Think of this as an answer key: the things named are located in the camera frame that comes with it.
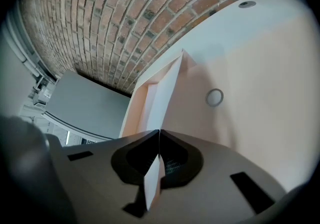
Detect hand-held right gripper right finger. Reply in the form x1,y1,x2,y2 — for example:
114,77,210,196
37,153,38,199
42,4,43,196
149,129,289,224

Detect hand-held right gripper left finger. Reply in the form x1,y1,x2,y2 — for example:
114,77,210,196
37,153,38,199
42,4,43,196
46,129,160,224

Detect white sheet of paper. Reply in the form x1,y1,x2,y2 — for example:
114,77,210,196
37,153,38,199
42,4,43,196
143,48,186,213

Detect grey flat panel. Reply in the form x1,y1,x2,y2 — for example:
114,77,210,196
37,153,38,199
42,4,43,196
41,69,132,141

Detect round grey ceiling fitting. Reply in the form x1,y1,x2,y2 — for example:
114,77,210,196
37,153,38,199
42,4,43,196
205,88,225,108
238,0,257,9

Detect white window frame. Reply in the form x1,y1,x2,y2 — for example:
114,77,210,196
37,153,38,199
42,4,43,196
4,0,60,86

